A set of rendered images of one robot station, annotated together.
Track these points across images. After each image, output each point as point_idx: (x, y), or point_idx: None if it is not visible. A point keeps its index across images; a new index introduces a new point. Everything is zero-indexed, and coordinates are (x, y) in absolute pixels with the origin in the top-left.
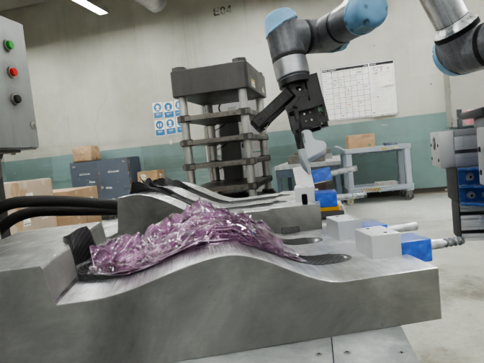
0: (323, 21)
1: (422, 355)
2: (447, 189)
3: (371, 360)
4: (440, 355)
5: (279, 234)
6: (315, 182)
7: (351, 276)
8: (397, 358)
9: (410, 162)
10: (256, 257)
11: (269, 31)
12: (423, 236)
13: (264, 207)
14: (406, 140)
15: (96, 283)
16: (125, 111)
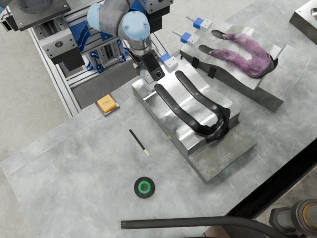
0: (127, 6)
1: (4, 178)
2: (53, 62)
3: (231, 24)
4: (0, 169)
5: (200, 60)
6: None
7: (224, 23)
8: (228, 21)
9: None
10: (246, 26)
11: (148, 30)
12: (197, 18)
13: (189, 72)
14: None
15: (271, 54)
16: None
